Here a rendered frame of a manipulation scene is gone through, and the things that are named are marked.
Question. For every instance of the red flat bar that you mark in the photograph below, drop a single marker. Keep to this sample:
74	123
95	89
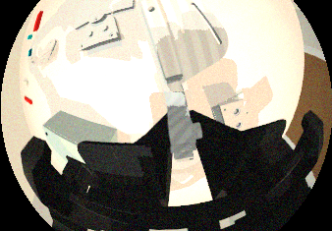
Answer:
29	100

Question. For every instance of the red rectangular block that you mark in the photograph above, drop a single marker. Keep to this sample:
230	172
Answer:
38	20

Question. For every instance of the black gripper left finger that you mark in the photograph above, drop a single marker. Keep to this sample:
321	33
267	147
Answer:
149	157

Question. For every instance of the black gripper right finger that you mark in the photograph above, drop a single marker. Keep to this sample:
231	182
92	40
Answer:
223	150

